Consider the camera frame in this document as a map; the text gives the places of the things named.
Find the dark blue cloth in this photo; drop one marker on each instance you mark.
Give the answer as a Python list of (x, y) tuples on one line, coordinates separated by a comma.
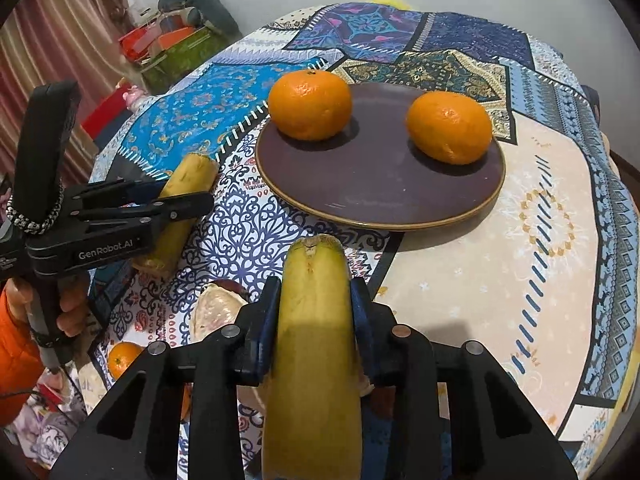
[(592, 105)]

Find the red flat box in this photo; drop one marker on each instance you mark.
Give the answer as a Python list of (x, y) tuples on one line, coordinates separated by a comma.
[(107, 115)]

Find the small orange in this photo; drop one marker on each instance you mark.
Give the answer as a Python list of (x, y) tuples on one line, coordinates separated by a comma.
[(124, 360)]

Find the orange flat box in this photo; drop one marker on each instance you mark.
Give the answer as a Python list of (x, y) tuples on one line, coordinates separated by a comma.
[(175, 37)]

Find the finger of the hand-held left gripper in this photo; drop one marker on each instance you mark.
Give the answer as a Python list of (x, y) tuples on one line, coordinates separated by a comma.
[(110, 191), (180, 205)]

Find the striped curtain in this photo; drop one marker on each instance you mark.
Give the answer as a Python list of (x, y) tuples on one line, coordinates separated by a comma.
[(60, 35)]

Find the person's left hand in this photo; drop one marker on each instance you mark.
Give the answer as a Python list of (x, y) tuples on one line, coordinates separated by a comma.
[(72, 310)]

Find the peeled pomelo piece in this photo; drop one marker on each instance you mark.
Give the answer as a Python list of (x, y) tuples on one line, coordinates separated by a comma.
[(215, 315)]

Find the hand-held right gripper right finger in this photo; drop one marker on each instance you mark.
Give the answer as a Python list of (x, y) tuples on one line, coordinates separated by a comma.
[(361, 325)]

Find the large orange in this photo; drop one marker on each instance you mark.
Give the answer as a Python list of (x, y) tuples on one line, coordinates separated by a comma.
[(310, 105), (450, 127)]

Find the patchwork printed blanket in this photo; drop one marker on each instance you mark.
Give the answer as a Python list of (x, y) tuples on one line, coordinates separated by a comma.
[(550, 260)]

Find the pink toy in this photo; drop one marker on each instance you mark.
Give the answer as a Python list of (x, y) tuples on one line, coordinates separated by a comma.
[(130, 96)]

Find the red plastic container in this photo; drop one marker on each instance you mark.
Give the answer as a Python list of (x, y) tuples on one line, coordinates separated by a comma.
[(137, 42)]

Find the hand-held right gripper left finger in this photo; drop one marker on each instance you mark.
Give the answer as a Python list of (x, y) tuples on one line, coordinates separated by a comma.
[(262, 340)]

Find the dark purple plate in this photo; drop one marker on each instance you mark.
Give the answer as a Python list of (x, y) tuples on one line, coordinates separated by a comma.
[(380, 185)]

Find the person's left forearm orange sleeve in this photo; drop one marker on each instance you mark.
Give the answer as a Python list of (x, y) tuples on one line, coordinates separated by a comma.
[(15, 360)]

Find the yellow banana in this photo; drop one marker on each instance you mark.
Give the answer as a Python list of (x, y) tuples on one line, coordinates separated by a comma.
[(315, 360), (195, 175)]

